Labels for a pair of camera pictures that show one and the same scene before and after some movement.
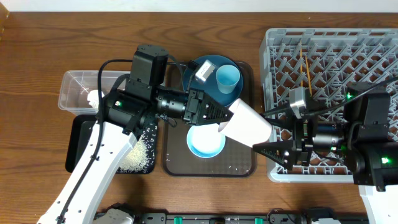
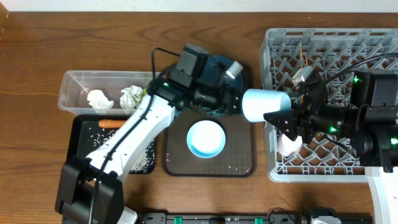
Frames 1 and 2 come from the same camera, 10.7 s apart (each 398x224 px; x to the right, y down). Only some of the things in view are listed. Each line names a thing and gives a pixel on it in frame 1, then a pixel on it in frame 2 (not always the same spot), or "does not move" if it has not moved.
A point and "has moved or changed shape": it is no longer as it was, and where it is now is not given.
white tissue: (92, 97) does not move
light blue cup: (227, 76) has moved or changed shape
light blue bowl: (205, 141) does not move
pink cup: (247, 125) has moved or changed shape
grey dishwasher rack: (324, 61) does not move
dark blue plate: (210, 87) does not move
